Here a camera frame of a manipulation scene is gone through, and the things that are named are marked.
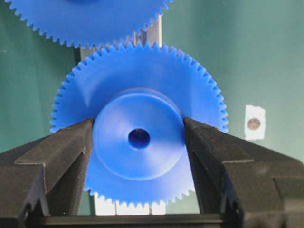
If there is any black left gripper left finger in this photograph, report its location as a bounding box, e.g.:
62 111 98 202
0 119 94 228

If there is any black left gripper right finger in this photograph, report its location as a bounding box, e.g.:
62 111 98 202
183 117 304 228

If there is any small blue plastic gear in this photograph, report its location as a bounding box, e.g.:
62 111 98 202
51 43 228 205

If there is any large blue plastic gear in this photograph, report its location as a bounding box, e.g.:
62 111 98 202
8 0 171 48

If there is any white tape marker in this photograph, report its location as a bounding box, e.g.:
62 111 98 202
244 105 266 140

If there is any grey aluminium rail plate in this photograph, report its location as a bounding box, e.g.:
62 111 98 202
78 15 166 216

